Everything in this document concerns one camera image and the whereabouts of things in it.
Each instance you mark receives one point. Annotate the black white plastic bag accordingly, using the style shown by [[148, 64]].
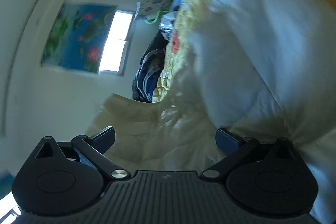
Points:
[[167, 24]]

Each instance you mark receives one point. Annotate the dark striped clothes pile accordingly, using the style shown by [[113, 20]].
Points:
[[150, 67]]

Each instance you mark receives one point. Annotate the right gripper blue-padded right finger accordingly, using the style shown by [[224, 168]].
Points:
[[235, 149]]

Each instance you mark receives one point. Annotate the window with grey frame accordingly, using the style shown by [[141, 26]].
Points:
[[115, 48]]

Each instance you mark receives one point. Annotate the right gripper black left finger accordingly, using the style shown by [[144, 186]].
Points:
[[92, 148]]

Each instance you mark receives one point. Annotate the white puffer jacket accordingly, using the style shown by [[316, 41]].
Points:
[[259, 68]]

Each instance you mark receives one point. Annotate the lotus flower roller blind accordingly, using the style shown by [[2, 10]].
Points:
[[77, 38]]

